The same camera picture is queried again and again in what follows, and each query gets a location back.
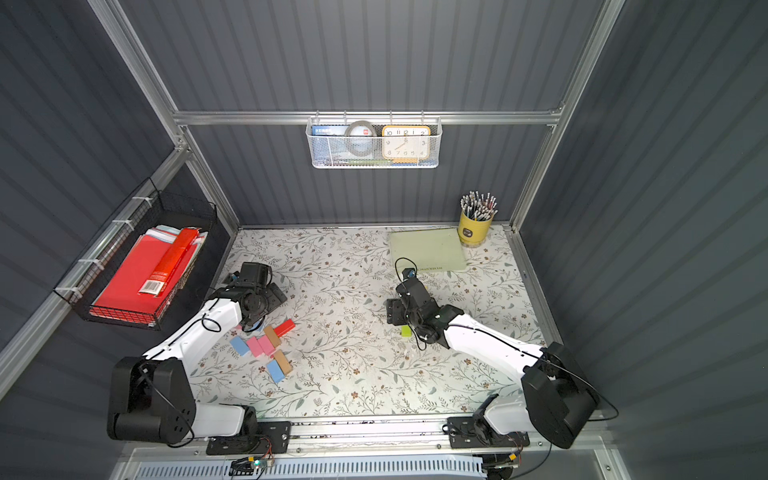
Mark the red block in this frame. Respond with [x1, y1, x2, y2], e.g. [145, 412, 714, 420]
[274, 319, 296, 337]

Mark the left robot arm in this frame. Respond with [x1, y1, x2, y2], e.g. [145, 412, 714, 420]
[106, 262, 287, 448]

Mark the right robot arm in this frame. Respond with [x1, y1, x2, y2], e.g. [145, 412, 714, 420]
[386, 268, 601, 449]

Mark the tan block middle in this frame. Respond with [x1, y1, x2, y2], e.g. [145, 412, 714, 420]
[264, 326, 281, 348]

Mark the tan block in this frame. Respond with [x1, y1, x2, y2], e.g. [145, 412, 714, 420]
[273, 350, 293, 376]
[264, 326, 281, 348]

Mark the pink block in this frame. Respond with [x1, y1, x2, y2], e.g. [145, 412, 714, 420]
[246, 337, 264, 358]
[258, 335, 276, 356]

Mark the pale green workspace book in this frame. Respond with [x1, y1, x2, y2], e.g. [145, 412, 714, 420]
[389, 228, 467, 273]

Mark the blue block front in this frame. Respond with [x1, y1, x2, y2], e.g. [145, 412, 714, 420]
[266, 360, 285, 384]

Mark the tan block front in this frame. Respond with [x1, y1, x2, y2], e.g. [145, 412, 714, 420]
[273, 350, 293, 376]

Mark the red long box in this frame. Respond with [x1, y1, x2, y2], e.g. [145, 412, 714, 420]
[139, 228, 199, 297]

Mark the red folder stack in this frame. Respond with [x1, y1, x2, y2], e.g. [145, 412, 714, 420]
[89, 225, 208, 326]

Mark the yellow pen cup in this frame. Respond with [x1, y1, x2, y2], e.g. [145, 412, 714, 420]
[458, 191, 498, 246]

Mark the yellow square clock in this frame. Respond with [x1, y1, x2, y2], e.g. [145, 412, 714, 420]
[381, 125, 432, 163]

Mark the green circuit board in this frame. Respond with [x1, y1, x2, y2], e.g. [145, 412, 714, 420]
[228, 456, 274, 479]

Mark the grey tape roll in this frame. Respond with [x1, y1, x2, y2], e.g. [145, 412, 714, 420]
[344, 120, 377, 157]

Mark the black wire side basket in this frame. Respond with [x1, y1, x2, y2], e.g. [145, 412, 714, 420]
[54, 191, 217, 330]

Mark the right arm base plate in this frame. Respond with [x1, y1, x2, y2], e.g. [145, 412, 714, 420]
[442, 416, 530, 449]

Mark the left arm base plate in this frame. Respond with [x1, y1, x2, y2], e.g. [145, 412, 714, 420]
[206, 421, 292, 456]

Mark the white wire wall basket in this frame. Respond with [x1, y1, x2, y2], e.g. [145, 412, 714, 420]
[305, 116, 443, 169]

